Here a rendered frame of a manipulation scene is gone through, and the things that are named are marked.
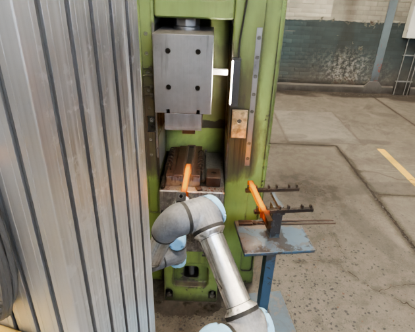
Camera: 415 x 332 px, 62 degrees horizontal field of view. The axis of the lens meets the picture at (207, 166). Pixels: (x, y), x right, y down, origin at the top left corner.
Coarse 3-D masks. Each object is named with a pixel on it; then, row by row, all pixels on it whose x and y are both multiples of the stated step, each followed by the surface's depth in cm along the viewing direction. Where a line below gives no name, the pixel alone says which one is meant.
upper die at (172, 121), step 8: (168, 112) 185; (168, 120) 186; (176, 120) 186; (184, 120) 186; (192, 120) 185; (200, 120) 185; (168, 128) 188; (176, 128) 188; (184, 128) 188; (192, 128) 188; (200, 128) 188
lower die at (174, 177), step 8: (176, 152) 231; (184, 152) 229; (200, 152) 229; (176, 160) 220; (184, 160) 218; (192, 160) 216; (200, 160) 219; (168, 168) 210; (176, 168) 208; (184, 168) 207; (192, 168) 207; (200, 168) 209; (168, 176) 202; (176, 176) 201; (192, 176) 201; (200, 176) 213; (168, 184) 204; (176, 184) 204; (192, 184) 204
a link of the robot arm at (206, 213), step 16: (192, 208) 117; (208, 208) 119; (224, 208) 122; (192, 224) 116; (208, 224) 117; (208, 240) 117; (224, 240) 118; (208, 256) 116; (224, 256) 115; (224, 272) 113; (224, 288) 112; (240, 288) 112; (240, 304) 110; (256, 304) 115; (240, 320) 107; (256, 320) 107
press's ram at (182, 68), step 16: (160, 32) 169; (176, 32) 171; (192, 32) 173; (208, 32) 175; (160, 48) 169; (176, 48) 169; (192, 48) 169; (208, 48) 168; (160, 64) 172; (176, 64) 172; (192, 64) 172; (208, 64) 172; (160, 80) 176; (176, 80) 176; (192, 80) 176; (208, 80) 176; (160, 96) 180; (176, 96) 180; (192, 96) 180; (208, 96) 179; (160, 112) 184; (176, 112) 184; (192, 112) 183; (208, 112) 183
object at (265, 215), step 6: (252, 180) 200; (252, 186) 194; (252, 192) 189; (258, 198) 183; (258, 204) 178; (264, 210) 173; (264, 216) 171; (270, 216) 167; (264, 222) 169; (270, 222) 164
